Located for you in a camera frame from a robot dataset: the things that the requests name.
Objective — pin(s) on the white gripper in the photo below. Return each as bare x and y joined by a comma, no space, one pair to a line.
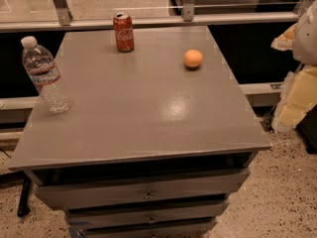
306,39

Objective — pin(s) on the red coke can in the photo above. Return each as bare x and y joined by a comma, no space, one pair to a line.
123,28

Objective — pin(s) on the orange fruit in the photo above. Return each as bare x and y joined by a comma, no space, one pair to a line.
193,58

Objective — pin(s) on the grey drawer cabinet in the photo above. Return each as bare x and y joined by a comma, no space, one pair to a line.
140,115

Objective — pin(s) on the middle grey drawer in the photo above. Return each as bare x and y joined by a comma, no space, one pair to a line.
147,214

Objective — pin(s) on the grey drawer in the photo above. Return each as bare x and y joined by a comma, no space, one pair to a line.
147,214
156,230
95,194

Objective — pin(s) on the bottom grey drawer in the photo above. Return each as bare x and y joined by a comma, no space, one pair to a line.
156,230

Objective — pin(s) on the top grey drawer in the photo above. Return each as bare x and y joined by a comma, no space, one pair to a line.
95,194

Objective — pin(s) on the clear plastic water bottle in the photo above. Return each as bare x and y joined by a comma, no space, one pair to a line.
41,68

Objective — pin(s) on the black stand leg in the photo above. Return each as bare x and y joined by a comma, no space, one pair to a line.
23,208

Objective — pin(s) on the metal railing frame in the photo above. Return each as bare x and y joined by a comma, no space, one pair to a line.
71,15

